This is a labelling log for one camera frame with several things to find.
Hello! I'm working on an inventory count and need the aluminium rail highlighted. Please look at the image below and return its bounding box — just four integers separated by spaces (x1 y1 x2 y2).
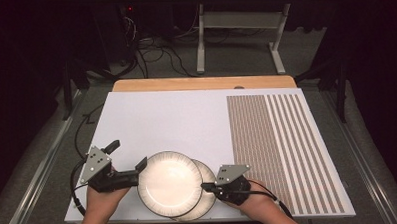
0 89 93 224
320 84 397 224

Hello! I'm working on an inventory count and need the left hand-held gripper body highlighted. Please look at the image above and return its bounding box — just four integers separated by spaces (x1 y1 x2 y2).
79 145 123 194

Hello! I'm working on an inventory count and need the tangle of black floor cables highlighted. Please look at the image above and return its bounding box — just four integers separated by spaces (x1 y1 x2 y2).
116 5 199 81

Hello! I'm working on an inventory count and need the black cable on floor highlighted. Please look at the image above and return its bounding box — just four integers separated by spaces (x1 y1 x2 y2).
72 102 106 160

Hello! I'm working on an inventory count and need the person's left hand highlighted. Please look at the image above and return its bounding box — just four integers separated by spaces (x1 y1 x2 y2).
85 186 131 217

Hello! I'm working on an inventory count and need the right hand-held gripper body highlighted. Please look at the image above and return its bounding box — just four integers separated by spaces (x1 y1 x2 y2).
214 163 253 206

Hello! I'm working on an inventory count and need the brown striped woven placemat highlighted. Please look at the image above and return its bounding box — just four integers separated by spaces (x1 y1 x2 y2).
225 91 346 219

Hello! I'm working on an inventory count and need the white metal stand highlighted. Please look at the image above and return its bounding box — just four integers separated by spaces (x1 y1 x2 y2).
194 0 294 78

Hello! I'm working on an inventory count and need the person's right hand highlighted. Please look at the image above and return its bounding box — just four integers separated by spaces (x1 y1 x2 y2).
238 178 278 215

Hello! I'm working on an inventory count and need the black stand leg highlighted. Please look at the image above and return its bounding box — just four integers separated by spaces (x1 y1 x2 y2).
294 53 352 126
60 59 92 122

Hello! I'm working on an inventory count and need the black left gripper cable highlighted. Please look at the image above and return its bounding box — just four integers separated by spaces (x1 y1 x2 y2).
68 158 91 219

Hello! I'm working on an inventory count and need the white plate with grey rim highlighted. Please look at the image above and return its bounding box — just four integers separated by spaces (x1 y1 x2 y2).
169 157 220 223
136 149 205 219

